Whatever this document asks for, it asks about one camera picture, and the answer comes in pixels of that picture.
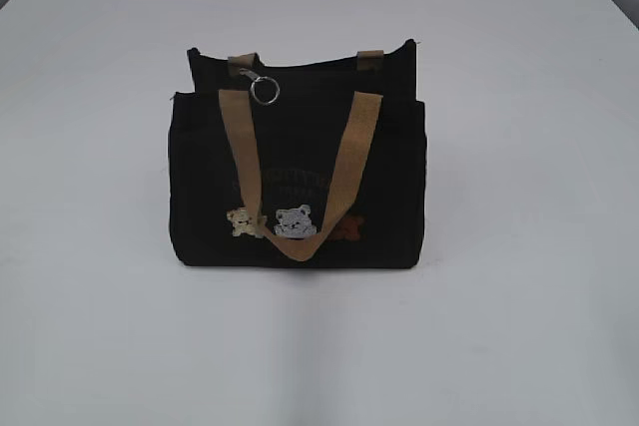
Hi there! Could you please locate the silver zipper pull ring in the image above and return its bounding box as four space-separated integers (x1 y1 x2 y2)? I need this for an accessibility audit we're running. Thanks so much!
237 67 279 104

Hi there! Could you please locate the black canvas tote bag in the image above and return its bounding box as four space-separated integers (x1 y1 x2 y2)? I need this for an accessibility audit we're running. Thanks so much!
168 40 427 269

